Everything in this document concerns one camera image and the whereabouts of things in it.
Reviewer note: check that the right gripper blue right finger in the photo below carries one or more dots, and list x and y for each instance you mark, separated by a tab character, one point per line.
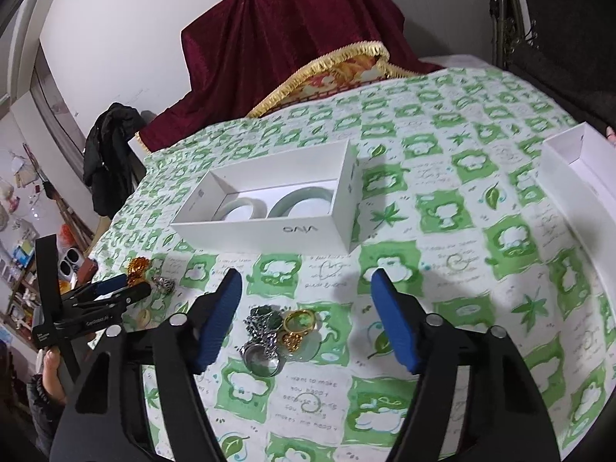
505	418

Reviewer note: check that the white box lid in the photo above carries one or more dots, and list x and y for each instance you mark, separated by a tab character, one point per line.
577	171

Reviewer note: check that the white slippers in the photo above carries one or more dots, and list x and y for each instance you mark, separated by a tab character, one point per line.
70	262

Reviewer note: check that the black jacket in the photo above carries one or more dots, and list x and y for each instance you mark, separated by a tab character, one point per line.
112	171

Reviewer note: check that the dark folding chair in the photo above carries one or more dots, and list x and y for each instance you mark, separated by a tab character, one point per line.
565	48

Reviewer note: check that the person left hand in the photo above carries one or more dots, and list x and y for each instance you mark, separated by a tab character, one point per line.
50	376

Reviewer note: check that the gold fringed embroidered pillow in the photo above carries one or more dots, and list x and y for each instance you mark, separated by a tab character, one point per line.
341	70

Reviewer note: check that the green jade bangle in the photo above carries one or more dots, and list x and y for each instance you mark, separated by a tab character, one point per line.
303	202

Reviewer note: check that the pale jade disc pendant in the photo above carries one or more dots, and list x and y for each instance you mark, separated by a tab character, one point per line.
307	350

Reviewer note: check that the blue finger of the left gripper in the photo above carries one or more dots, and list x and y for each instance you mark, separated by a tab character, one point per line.
112	304
100	287

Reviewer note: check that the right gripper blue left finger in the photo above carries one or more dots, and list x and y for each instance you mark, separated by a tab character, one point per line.
105	418

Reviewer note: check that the dark red velvet cloth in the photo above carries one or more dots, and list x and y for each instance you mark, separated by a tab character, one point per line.
239	51

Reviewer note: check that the green white patterned bedsheet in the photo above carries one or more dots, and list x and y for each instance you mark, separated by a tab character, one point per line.
449	208

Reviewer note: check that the white vivo phone box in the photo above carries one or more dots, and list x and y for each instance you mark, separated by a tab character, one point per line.
227	210

